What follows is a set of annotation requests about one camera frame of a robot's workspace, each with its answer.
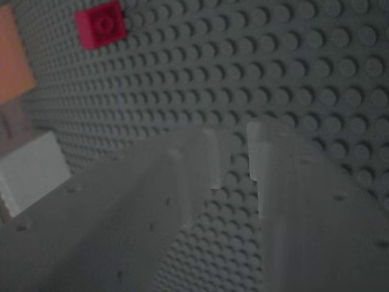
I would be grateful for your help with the red Lego brick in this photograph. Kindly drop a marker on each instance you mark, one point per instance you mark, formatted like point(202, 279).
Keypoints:
point(101, 25)

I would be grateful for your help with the grey studded Lego baseplate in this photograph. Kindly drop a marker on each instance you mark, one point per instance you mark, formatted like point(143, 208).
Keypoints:
point(231, 70)

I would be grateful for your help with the orange block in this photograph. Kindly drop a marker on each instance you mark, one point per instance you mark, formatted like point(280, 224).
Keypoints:
point(12, 57)

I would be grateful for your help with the white block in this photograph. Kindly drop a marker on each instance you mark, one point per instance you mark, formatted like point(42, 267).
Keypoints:
point(30, 173)

